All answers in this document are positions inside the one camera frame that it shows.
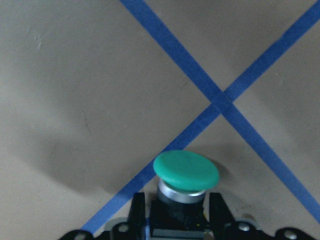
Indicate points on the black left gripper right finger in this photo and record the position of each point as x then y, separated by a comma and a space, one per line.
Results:
220, 216

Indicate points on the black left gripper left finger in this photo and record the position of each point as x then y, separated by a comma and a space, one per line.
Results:
138, 223

